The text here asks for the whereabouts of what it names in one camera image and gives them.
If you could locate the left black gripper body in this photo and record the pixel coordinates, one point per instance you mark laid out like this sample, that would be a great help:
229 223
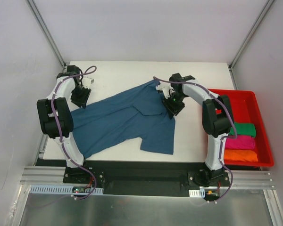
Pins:
80 98

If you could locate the right slotted cable duct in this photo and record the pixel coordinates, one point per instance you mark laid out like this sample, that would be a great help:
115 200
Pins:
197 193

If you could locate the slotted cable duct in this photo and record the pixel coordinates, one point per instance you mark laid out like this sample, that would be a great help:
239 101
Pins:
197 193
55 189

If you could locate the aluminium frame post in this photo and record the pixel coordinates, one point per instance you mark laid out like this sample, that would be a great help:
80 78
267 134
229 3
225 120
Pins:
47 34
255 26

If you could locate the left aluminium frame post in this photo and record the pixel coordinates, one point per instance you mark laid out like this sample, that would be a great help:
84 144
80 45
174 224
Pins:
47 34

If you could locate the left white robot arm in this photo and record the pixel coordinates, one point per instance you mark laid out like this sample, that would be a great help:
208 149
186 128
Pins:
57 122

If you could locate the pink rolled t shirt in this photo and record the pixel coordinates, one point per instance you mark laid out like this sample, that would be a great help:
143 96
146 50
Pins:
242 142

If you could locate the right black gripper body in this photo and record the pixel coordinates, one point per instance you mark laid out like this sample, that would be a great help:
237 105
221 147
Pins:
172 107

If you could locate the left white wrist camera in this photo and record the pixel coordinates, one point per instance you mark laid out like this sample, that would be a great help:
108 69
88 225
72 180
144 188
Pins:
87 82

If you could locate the green rolled t shirt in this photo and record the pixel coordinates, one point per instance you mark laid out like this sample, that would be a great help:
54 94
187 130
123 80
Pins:
247 129

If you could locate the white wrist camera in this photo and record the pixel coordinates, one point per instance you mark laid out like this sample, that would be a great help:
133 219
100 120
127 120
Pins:
164 89
87 82

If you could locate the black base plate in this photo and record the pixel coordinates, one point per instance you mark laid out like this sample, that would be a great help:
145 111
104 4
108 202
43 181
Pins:
173 190

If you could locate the left slotted cable duct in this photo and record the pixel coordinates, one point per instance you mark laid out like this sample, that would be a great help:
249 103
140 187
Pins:
55 189

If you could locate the aluminium front rail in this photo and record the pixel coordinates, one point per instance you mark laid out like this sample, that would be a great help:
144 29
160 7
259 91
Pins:
250 179

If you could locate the orange rolled t shirt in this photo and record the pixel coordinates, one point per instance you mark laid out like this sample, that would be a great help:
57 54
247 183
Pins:
240 155

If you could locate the red plastic bin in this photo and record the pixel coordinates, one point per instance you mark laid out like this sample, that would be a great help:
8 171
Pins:
246 110

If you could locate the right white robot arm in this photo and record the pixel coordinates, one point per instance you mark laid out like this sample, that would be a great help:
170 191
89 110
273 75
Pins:
217 120

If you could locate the blue t shirt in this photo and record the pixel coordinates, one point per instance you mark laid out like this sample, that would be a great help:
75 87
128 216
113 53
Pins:
134 113

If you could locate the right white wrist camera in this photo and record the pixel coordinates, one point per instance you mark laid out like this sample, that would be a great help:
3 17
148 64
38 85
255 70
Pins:
164 89

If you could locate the right aluminium frame post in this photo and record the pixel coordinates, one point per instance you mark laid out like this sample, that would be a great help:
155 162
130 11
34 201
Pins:
255 26

